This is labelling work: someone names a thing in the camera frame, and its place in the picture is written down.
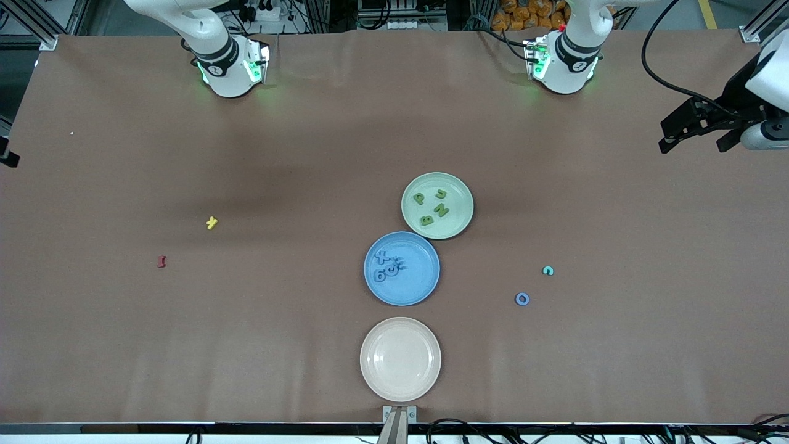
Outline bag of orange fruits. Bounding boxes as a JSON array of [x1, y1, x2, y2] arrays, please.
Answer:
[[491, 0, 568, 31]]

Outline light green plate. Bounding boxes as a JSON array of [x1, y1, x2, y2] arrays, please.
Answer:
[[401, 171, 475, 241]]

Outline brown table cover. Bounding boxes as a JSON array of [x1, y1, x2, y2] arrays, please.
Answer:
[[0, 28, 789, 426]]

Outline white power strip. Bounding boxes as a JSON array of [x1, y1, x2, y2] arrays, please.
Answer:
[[243, 0, 290, 22]]

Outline black equipment rack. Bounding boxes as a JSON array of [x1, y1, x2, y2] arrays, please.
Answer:
[[356, 0, 449, 31]]

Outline blue plate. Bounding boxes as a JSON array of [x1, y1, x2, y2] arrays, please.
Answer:
[[363, 231, 441, 307]]

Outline beige plate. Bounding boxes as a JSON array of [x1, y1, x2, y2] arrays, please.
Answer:
[[359, 316, 443, 403]]

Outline aluminium frame profile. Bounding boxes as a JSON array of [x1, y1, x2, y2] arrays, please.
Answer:
[[0, 0, 84, 51], [740, 0, 789, 45]]

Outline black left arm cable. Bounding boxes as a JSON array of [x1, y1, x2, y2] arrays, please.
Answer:
[[641, 0, 750, 119]]

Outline tangled black cables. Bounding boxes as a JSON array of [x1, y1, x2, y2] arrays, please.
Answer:
[[425, 416, 789, 444]]

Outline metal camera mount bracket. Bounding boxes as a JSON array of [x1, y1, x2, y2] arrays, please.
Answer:
[[383, 405, 417, 444]]

